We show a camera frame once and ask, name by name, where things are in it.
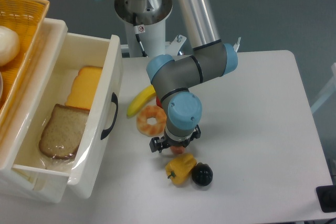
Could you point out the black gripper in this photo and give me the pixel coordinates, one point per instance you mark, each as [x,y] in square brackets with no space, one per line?
[158,144]

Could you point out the brown egg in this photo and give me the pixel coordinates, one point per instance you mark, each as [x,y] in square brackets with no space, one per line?
[177,150]

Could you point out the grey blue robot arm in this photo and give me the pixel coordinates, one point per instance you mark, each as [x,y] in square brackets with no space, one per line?
[172,78]

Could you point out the yellow bell pepper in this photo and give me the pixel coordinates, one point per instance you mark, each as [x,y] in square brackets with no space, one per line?
[179,169]

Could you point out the red tomato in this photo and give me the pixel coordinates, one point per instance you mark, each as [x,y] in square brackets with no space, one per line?
[158,102]

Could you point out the black round fruit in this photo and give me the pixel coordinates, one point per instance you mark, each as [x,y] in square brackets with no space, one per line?
[202,174]

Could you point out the yellow banana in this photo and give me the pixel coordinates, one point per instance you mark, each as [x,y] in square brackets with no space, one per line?
[143,97]

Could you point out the orange toast slice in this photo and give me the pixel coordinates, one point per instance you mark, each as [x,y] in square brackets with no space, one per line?
[84,87]

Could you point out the brown bread slice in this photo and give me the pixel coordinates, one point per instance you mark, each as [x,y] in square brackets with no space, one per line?
[63,132]

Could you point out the white plastic drawer box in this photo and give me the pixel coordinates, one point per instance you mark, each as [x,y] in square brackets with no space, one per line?
[58,57]

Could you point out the black device at edge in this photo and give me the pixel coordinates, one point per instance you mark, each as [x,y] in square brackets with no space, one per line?
[326,197]

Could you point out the white bun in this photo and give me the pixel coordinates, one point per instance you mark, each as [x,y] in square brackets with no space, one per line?
[10,45]

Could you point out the yellow woven basket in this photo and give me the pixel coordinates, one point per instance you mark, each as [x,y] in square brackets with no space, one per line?
[24,18]

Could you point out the black drawer handle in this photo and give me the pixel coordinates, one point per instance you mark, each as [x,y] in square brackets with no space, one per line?
[105,132]

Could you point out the white frame at right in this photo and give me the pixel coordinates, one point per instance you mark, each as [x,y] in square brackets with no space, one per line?
[326,92]

